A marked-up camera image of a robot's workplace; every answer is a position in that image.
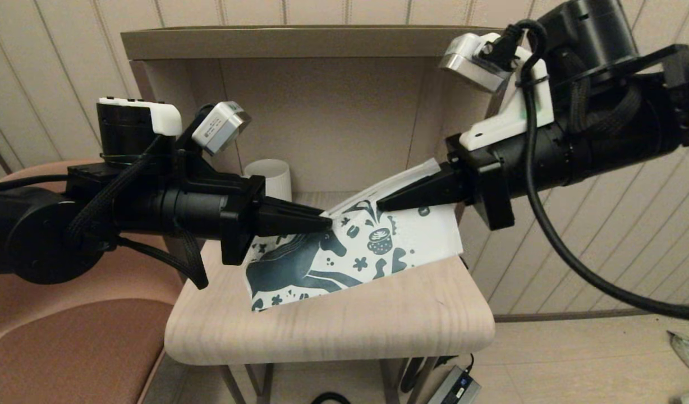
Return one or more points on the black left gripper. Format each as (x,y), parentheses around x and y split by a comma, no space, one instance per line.
(198,210)

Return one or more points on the white ribbed ceramic mug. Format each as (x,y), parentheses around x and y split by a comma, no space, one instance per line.
(274,174)

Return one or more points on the brown baseboard strip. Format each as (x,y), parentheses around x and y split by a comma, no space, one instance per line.
(574,315)

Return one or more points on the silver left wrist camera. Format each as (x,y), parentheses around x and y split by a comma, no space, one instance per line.
(221,128)

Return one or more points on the white horse print bag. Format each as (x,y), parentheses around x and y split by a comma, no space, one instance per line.
(423,241)

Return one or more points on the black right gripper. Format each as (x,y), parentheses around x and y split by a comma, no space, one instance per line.
(524,163)

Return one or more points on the beige wooden nightstand shelf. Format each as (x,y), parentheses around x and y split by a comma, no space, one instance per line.
(322,45)

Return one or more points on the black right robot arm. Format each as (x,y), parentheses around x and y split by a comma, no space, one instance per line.
(614,84)

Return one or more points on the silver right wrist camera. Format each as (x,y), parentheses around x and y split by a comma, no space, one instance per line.
(473,64)

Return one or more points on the pink brown upholstered chair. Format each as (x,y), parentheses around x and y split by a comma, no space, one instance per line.
(69,359)

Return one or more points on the grey power adapter brick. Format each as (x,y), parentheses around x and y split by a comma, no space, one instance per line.
(454,390)

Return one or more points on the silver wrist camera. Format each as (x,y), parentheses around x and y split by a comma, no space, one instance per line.
(473,64)
(221,128)

